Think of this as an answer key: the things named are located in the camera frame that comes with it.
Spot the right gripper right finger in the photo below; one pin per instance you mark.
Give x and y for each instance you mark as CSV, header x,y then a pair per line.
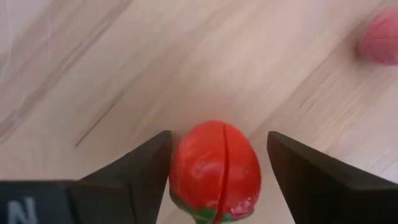
x,y
326,193

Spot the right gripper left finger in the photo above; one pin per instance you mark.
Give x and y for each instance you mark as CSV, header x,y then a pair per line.
x,y
130,186

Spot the red toy tomato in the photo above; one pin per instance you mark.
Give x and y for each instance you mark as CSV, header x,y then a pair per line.
x,y
211,174

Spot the pink toy fruit half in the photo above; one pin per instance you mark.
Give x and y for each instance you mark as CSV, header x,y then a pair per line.
x,y
382,40

